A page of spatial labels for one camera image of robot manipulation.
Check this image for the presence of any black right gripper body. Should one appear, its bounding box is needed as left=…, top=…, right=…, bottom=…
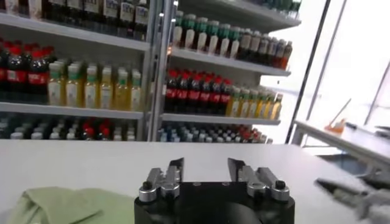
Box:
left=358, top=188, right=390, bottom=224

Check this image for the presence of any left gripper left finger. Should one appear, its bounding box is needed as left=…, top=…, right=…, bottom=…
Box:
left=138, top=157, right=185, bottom=203

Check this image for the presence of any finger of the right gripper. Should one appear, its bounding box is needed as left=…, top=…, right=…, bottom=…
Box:
left=361, top=170, right=390, bottom=189
left=315, top=178, right=370, bottom=203

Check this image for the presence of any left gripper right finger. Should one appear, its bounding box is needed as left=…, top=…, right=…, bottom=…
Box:
left=227, top=157, right=290, bottom=202

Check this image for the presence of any light green t-shirt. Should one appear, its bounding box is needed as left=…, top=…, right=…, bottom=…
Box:
left=5, top=186, right=137, bottom=224

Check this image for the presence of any grey side table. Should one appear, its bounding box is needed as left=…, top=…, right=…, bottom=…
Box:
left=291, top=119, right=390, bottom=171

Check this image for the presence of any small orange object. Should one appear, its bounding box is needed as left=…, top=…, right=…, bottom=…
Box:
left=324, top=99, right=353, bottom=134

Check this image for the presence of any cola bottle red cap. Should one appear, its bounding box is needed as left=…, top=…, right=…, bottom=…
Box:
left=188, top=72, right=201, bottom=113
left=176, top=71, right=190, bottom=113
left=166, top=70, right=178, bottom=112
left=82, top=126, right=96, bottom=141
left=210, top=75, right=223, bottom=115
left=221, top=78, right=233, bottom=116
left=5, top=45, right=27, bottom=103
left=199, top=74, right=213, bottom=114
left=27, top=50, right=49, bottom=104
left=99, top=126, right=112, bottom=141

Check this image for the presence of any grey metal shelf unit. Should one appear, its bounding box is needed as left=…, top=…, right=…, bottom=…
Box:
left=0, top=0, right=165, bottom=142
left=152, top=0, right=302, bottom=144

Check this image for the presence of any reddish tea bottle white cap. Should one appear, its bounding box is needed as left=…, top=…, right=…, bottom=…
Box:
left=280, top=41, right=293, bottom=70

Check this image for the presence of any dark bottle beige label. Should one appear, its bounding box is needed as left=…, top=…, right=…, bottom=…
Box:
left=239, top=29, right=253, bottom=61
left=249, top=30, right=262, bottom=63

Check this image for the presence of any dark tea bottle green neck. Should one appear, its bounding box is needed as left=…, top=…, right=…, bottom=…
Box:
left=196, top=16, right=209, bottom=52
left=207, top=20, right=220, bottom=54
left=172, top=10, right=185, bottom=47
left=218, top=23, right=232, bottom=57
left=229, top=26, right=241, bottom=59
left=182, top=13, right=197, bottom=49

